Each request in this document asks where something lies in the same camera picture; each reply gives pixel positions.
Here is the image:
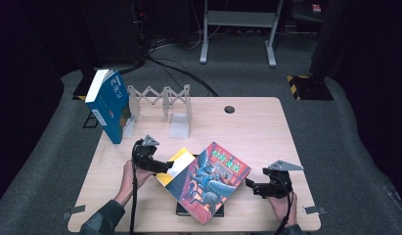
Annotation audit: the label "black book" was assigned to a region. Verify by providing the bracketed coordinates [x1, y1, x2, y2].
[175, 154, 225, 217]

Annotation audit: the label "black floor cables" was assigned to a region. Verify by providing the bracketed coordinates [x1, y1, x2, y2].
[146, 53, 219, 98]

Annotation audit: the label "person's right hand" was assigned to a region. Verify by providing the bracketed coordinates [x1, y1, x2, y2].
[266, 191, 299, 227]

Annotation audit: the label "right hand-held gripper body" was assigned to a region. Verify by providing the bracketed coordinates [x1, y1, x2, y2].
[260, 160, 305, 200]

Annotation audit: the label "white metal stand frame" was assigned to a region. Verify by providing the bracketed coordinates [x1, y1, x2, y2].
[199, 0, 285, 69]

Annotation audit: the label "person's left hand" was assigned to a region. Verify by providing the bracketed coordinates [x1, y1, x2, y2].
[121, 160, 156, 194]

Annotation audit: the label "blue book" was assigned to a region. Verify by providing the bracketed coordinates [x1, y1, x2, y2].
[84, 69, 133, 145]

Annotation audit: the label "right hand-held gripper black cable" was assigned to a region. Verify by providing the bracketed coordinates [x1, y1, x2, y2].
[273, 180, 294, 235]

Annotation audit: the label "left hand-held gripper black cable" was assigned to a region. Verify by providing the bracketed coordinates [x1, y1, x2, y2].
[129, 140, 140, 235]

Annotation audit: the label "grey expandable metal bookend rack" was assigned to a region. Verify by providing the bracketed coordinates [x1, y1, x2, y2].
[121, 83, 192, 139]

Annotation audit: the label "red illustrated book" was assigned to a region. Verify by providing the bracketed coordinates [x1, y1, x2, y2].
[164, 141, 252, 226]

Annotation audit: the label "dark cabinet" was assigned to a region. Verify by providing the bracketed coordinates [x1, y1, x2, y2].
[75, 0, 146, 68]

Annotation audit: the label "grey tape strip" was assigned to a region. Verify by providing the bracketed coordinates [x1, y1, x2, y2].
[303, 205, 328, 215]
[60, 205, 86, 220]

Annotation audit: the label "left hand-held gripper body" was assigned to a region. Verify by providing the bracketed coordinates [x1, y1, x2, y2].
[132, 134, 161, 171]

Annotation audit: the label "hand-held gripper black cable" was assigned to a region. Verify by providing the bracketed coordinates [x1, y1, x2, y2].
[273, 180, 294, 235]
[129, 140, 140, 235]

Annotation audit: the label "yellow book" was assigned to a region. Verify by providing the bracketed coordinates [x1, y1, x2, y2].
[155, 147, 197, 188]

